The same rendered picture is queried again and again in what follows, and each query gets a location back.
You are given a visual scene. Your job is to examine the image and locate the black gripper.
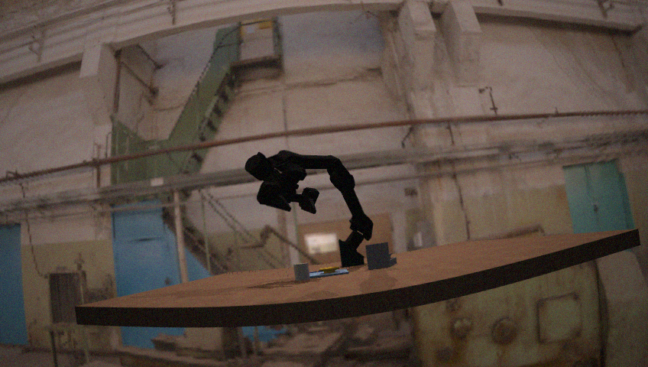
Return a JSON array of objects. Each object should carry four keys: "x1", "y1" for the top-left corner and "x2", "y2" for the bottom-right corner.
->
[{"x1": 257, "y1": 175, "x2": 319, "y2": 214}]

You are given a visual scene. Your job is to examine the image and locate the yellow plate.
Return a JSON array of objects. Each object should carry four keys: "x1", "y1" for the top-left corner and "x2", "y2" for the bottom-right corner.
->
[{"x1": 319, "y1": 267, "x2": 339, "y2": 274}]

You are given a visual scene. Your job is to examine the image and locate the grey cylinder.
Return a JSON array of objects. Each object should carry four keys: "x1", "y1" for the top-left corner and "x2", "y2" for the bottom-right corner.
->
[{"x1": 293, "y1": 263, "x2": 310, "y2": 281}]

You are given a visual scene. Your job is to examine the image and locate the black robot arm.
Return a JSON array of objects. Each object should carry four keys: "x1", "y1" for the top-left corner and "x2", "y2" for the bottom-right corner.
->
[{"x1": 245, "y1": 150, "x2": 374, "y2": 251}]

